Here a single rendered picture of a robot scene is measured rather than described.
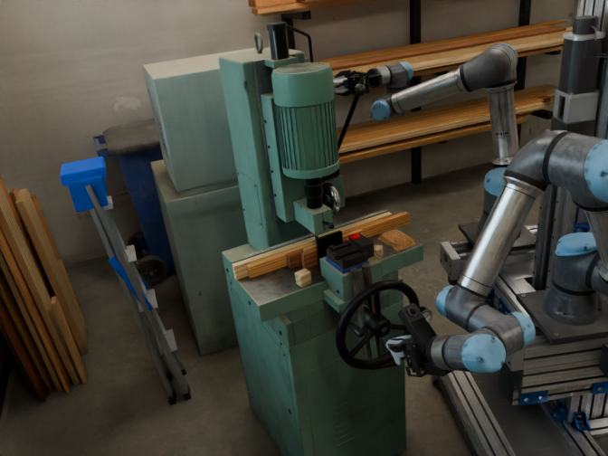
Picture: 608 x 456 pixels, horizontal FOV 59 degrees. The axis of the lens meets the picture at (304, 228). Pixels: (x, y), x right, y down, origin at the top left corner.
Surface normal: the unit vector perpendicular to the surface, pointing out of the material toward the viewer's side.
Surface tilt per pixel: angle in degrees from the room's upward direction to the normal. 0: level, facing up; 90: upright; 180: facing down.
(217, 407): 0
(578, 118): 90
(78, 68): 90
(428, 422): 0
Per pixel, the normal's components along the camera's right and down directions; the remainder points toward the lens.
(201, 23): 0.35, 0.38
